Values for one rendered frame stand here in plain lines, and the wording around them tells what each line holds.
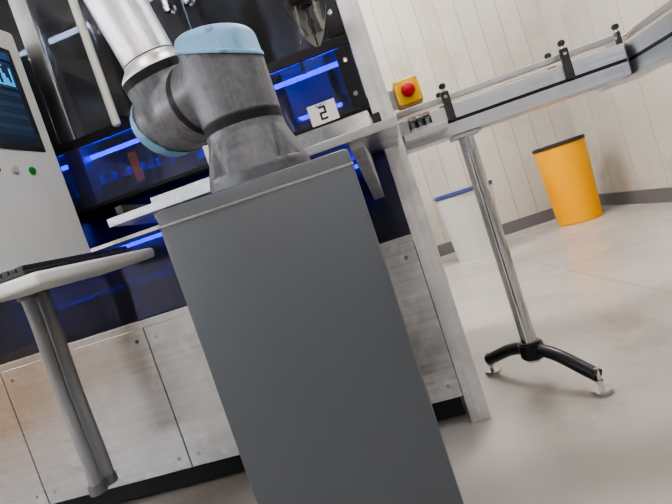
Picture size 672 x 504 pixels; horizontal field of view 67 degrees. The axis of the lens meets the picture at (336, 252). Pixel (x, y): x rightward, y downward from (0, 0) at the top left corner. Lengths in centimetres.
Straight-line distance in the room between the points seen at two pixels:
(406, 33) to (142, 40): 490
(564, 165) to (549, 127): 96
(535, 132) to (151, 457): 482
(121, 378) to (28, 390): 34
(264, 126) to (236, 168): 7
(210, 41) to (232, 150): 15
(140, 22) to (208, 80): 18
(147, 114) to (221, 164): 18
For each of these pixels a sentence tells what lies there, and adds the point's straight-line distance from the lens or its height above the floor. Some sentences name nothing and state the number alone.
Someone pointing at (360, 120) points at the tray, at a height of 90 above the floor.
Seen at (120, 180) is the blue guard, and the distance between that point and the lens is 173.
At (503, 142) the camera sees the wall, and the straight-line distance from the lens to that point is 561.
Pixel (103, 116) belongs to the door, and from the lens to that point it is 179.
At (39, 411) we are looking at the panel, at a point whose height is 41.
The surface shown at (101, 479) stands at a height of 22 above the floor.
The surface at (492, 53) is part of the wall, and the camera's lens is 576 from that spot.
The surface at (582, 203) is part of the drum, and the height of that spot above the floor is 16.
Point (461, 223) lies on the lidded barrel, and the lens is 445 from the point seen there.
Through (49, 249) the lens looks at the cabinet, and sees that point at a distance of 160.
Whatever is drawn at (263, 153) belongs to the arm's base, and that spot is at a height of 82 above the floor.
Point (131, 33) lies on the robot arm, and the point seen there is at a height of 107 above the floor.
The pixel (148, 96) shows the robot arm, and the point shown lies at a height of 98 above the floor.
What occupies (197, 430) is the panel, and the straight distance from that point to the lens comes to 179.
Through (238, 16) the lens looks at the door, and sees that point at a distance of 167.
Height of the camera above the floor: 71
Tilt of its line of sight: 3 degrees down
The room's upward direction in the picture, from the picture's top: 18 degrees counter-clockwise
